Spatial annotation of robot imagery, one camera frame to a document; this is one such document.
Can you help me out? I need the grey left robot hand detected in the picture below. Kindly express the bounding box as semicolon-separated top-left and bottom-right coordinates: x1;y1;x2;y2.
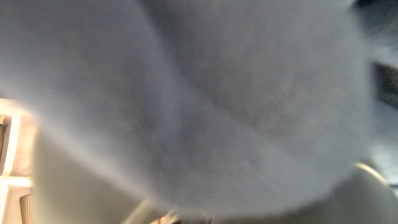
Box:
124;162;398;224

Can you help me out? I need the blue hoodie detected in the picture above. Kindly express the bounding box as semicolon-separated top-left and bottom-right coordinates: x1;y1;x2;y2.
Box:
0;0;398;218

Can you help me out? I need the printed bookshelf backdrop cloth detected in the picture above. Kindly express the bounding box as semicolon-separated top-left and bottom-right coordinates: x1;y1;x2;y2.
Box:
0;98;35;224

